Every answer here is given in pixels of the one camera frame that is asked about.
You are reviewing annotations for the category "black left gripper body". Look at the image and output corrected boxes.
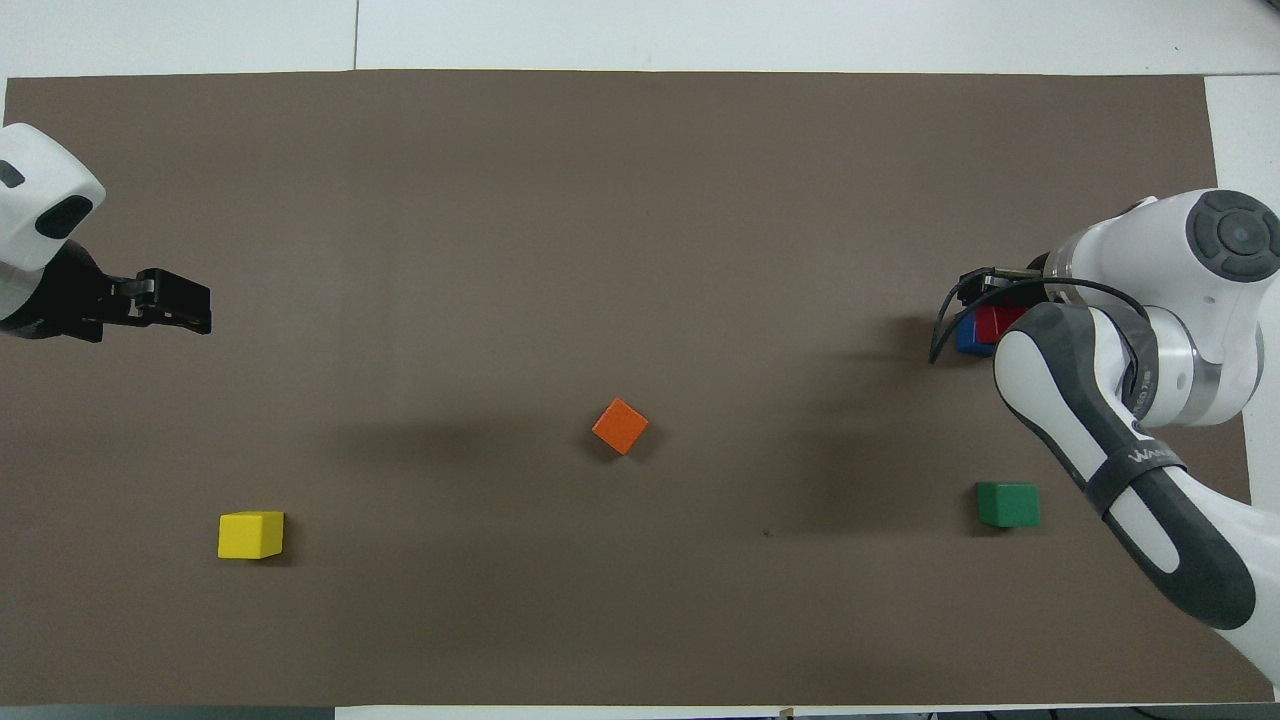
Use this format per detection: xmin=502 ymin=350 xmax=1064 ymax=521
xmin=0 ymin=240 xmax=137 ymax=344

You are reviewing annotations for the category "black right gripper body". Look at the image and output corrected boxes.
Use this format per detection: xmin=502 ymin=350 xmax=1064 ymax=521
xmin=984 ymin=274 xmax=1052 ymax=310

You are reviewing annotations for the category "red wooden block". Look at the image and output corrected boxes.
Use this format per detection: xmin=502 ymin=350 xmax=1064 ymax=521
xmin=975 ymin=305 xmax=1031 ymax=346

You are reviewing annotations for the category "blue wooden block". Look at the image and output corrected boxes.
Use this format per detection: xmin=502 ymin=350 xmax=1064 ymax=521
xmin=954 ymin=309 xmax=997 ymax=357

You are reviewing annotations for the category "green wooden block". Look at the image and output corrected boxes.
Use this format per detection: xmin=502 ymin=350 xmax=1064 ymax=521
xmin=975 ymin=481 xmax=1041 ymax=529

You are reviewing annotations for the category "yellow wooden block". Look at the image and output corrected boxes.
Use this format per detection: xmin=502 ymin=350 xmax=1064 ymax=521
xmin=217 ymin=511 xmax=286 ymax=561

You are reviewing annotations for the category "orange wooden block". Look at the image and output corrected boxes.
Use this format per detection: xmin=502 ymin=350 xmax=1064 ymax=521
xmin=591 ymin=398 xmax=650 ymax=456

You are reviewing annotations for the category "brown table mat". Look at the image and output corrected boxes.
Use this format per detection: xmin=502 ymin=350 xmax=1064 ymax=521
xmin=0 ymin=68 xmax=1276 ymax=709

